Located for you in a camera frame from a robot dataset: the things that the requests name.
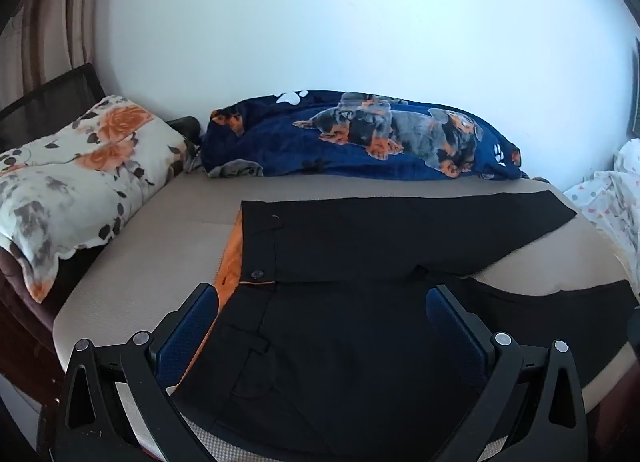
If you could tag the blue dog print blanket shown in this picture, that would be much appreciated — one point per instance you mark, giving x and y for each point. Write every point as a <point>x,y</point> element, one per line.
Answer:
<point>310,152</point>

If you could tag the floral orange white pillow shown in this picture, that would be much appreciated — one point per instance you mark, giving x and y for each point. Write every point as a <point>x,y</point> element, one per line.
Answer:
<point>75,177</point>

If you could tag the beige woven bed mattress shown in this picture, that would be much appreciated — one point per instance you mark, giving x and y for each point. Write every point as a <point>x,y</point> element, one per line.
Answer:
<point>165,222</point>

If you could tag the dark brown bed frame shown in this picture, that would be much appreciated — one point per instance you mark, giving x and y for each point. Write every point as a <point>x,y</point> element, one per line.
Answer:
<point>20,302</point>

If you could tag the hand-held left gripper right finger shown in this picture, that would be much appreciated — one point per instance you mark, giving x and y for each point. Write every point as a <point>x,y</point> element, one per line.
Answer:
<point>452,323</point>

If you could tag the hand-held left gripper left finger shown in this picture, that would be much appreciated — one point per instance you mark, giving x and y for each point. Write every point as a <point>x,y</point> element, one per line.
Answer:
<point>186,332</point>

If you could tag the black pants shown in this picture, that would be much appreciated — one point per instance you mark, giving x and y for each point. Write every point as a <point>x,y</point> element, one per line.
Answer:
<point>350,252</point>

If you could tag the white patterned bed sheet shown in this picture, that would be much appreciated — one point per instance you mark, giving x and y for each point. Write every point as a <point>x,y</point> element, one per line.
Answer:
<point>615,192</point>

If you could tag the dark round object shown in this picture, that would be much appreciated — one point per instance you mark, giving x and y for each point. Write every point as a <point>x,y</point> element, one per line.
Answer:
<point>186,126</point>

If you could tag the brown striped curtain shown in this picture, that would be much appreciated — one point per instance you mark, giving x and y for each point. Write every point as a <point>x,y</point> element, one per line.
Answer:
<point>60,17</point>

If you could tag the black mesh chair back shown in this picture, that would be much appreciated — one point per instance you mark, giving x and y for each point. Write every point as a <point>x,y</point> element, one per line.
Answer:
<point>45,102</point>

